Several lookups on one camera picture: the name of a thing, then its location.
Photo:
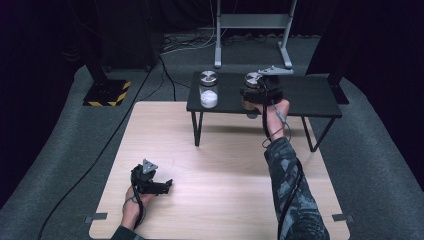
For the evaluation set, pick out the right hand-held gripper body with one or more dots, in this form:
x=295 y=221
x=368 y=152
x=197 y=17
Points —
x=271 y=85

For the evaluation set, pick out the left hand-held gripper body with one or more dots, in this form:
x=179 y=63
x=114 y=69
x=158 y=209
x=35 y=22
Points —
x=143 y=178

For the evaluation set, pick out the black low shelf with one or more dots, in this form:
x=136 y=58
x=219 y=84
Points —
x=310 y=95

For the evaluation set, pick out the person's left hand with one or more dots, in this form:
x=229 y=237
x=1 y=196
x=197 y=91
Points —
x=133 y=206

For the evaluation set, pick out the person's right hand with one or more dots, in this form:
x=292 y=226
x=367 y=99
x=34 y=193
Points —
x=275 y=116

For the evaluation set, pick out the glass jar of white powder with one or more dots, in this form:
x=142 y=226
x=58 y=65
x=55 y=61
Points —
x=209 y=91

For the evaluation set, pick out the grey tape strip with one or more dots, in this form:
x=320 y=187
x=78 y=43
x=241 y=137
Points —
x=96 y=217
x=342 y=217

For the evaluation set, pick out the grey metal stand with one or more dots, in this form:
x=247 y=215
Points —
x=255 y=20

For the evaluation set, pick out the black stand with striped base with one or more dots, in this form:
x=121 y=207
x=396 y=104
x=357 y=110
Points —
x=106 y=93

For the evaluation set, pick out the dark cabinet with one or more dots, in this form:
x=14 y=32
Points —
x=130 y=33

